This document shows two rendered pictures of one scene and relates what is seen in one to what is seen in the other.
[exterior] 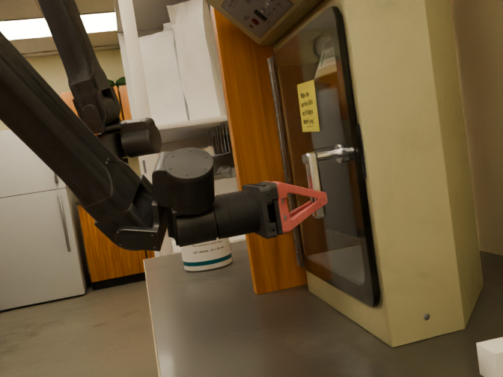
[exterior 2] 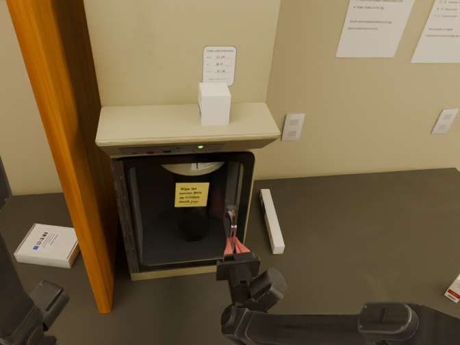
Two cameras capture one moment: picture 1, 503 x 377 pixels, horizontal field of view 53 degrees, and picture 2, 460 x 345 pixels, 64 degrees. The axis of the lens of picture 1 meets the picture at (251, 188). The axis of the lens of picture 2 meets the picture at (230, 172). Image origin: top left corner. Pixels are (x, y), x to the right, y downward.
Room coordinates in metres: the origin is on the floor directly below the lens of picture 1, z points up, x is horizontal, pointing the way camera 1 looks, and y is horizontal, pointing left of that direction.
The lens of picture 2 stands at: (0.71, 0.52, 1.87)
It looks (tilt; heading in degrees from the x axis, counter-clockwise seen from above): 40 degrees down; 269
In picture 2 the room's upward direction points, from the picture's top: 5 degrees clockwise
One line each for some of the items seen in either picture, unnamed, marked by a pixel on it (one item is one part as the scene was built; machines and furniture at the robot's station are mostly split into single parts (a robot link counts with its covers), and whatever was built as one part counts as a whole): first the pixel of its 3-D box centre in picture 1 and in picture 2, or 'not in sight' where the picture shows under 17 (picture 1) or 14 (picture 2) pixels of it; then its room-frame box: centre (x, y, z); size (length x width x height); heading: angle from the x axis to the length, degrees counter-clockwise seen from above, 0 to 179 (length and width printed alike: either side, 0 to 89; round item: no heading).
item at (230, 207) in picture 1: (239, 212); (239, 277); (0.66, 0.02, 1.14); 0.10 x 0.07 x 0.07; 13
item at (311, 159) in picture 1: (325, 181); (231, 231); (0.68, -0.10, 1.17); 0.05 x 0.03 x 0.10; 103
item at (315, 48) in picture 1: (316, 161); (187, 218); (0.79, -0.11, 1.19); 0.30 x 0.01 x 0.40; 13
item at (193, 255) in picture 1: (203, 237); not in sight; (1.33, 0.14, 1.02); 0.13 x 0.13 x 0.15
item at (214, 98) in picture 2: not in sight; (213, 104); (0.74, -0.07, 1.54); 0.05 x 0.05 x 0.06; 13
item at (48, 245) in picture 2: not in sight; (52, 245); (1.21, -0.17, 0.96); 0.16 x 0.12 x 0.04; 178
